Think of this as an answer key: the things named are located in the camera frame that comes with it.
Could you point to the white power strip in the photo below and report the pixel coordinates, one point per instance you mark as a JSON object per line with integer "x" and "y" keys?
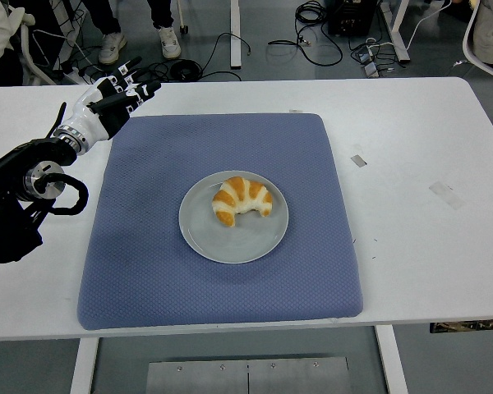
{"x": 80, "y": 78}

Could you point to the metal bracket under table edge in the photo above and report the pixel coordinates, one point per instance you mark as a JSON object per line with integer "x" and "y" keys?
{"x": 464, "y": 326}

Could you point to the black equipment box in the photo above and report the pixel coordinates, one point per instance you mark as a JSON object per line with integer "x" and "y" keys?
{"x": 351, "y": 18}

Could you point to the round grey plate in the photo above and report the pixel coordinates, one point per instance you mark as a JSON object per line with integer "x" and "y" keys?
{"x": 238, "y": 244}

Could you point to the grey tape strip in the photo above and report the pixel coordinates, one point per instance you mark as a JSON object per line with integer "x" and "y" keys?
{"x": 358, "y": 160}

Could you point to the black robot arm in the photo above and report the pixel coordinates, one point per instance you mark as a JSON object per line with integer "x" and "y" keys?
{"x": 8, "y": 166}

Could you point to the black caster wheel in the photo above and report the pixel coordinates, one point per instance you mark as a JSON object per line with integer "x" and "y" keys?
{"x": 184, "y": 30}

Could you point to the blue quilted mat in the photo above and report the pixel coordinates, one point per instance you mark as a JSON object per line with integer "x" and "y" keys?
{"x": 148, "y": 267}

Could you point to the large clear tape patch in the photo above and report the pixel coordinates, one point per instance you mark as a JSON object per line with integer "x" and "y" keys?
{"x": 447, "y": 195}

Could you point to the orange and white croissant bread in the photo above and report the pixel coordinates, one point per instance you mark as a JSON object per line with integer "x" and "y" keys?
{"x": 242, "y": 197}

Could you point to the white background table leg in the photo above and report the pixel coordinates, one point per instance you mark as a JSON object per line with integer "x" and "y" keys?
{"x": 235, "y": 37}
{"x": 399, "y": 37}

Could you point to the grey metal plate with screws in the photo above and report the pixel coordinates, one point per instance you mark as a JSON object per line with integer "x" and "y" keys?
{"x": 246, "y": 377}

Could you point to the person with white shoes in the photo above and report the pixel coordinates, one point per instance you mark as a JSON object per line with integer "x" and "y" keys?
{"x": 111, "y": 45}

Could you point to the white chair frame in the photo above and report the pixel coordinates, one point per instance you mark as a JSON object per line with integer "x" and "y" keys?
{"x": 468, "y": 45}

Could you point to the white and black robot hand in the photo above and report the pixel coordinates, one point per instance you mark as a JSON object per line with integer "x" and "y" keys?
{"x": 91, "y": 119}

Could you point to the grey power adapter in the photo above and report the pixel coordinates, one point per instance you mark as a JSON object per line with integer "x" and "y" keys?
{"x": 370, "y": 70}

